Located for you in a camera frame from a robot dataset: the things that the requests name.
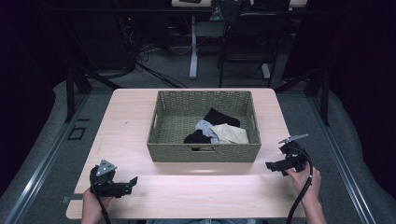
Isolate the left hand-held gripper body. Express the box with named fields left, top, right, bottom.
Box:
left=89, top=159, right=126, bottom=199

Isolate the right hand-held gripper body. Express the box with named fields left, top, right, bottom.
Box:
left=277, top=133, right=309, bottom=174

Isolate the person's left hand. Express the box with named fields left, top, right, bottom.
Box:
left=81, top=187, right=114, bottom=217

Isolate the person's right hand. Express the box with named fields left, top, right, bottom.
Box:
left=286, top=164, right=323, bottom=203

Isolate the beige cloth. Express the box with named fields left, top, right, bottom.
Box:
left=210, top=122, right=250, bottom=145

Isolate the black metal stand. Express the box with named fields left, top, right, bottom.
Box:
left=274, top=68, right=332, bottom=127
left=64, top=65, right=123, bottom=124

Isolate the black cloth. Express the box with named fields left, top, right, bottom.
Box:
left=183, top=107, right=242, bottom=145

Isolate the woven green basket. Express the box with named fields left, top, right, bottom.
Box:
left=147, top=90, right=262, bottom=163

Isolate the grey cloth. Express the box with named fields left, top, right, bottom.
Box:
left=194, top=119, right=220, bottom=145

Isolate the black chair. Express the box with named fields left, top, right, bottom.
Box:
left=217, top=11, right=291, bottom=89

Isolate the white desk with legs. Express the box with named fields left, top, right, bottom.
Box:
left=171, top=0, right=308, bottom=80

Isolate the dark bag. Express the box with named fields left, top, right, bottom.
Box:
left=209, top=0, right=245, bottom=22

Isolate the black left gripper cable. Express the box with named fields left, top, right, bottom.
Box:
left=89, top=167, right=112, bottom=224

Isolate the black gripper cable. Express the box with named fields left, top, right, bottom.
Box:
left=89, top=167, right=112, bottom=224
left=285, top=147, right=314, bottom=224

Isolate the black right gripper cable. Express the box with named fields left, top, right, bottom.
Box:
left=285, top=147, right=314, bottom=224

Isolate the metal floor rail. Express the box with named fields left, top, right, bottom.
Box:
left=307, top=95, right=378, bottom=224
left=0, top=92, right=92, bottom=224

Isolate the tangle of floor cables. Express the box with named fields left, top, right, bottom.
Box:
left=118, top=15, right=189, bottom=90

